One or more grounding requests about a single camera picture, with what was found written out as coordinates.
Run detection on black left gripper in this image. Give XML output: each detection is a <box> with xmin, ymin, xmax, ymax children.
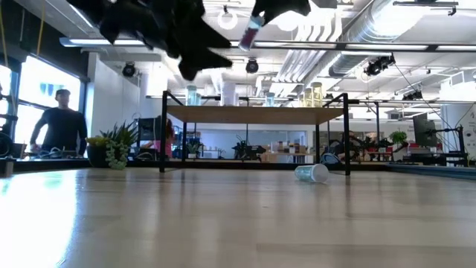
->
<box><xmin>141</xmin><ymin>0</ymin><xmax>234</xmax><ymax>82</ymax></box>

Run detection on large window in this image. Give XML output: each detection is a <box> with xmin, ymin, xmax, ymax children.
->
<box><xmin>0</xmin><ymin>54</ymin><xmax>89</xmax><ymax>159</ymax></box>

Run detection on wooden shelf black metal legs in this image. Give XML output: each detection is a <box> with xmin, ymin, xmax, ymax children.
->
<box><xmin>159</xmin><ymin>90</ymin><xmax>351</xmax><ymax>176</ymax></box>

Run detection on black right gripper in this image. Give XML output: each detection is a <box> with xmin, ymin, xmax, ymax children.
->
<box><xmin>251</xmin><ymin>0</ymin><xmax>312</xmax><ymax>25</ymax></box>

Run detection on overhead light bar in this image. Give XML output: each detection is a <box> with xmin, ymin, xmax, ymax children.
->
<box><xmin>59</xmin><ymin>36</ymin><xmax>476</xmax><ymax>53</ymax></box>

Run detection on black ceiling spotlight cluster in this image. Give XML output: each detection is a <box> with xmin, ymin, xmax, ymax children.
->
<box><xmin>363</xmin><ymin>54</ymin><xmax>396</xmax><ymax>77</ymax></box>

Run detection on cardboard box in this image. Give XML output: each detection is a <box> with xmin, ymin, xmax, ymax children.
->
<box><xmin>259</xmin><ymin>143</ymin><xmax>286</xmax><ymax>163</ymax></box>

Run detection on white and blue round object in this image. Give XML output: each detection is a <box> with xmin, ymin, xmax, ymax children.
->
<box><xmin>319</xmin><ymin>152</ymin><xmax>341</xmax><ymax>165</ymax></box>

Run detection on potted green succulent plant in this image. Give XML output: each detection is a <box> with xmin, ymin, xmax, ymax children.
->
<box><xmin>86</xmin><ymin>121</ymin><xmax>139</xmax><ymax>171</ymax></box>

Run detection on white coiled cable ring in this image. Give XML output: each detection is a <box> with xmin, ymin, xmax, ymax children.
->
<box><xmin>217</xmin><ymin>9</ymin><xmax>239</xmax><ymax>31</ymax></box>

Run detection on black computer monitor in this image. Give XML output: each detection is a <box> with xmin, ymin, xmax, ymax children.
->
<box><xmin>413</xmin><ymin>112</ymin><xmax>439</xmax><ymax>148</ymax></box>

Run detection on black aluminium table frame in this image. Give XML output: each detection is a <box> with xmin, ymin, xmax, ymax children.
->
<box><xmin>0</xmin><ymin>158</ymin><xmax>476</xmax><ymax>182</ymax></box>

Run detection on person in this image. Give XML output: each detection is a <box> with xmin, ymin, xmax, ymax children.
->
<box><xmin>29</xmin><ymin>88</ymin><xmax>89</xmax><ymax>158</ymax></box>
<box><xmin>155</xmin><ymin>117</ymin><xmax>176</xmax><ymax>159</ymax></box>

